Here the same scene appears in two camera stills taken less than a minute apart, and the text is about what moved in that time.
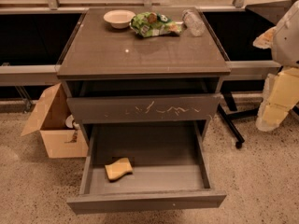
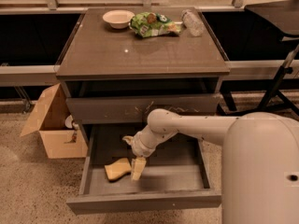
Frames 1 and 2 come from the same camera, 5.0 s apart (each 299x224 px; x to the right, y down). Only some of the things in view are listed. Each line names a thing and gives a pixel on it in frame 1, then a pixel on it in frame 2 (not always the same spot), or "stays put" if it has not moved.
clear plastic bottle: [193, 21] stays put
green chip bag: [151, 24] stays put
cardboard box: [50, 119] stays put
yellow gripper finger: [280, 95] -> [137, 165]
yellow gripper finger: [265, 40] -> [129, 139]
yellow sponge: [119, 169] stays put
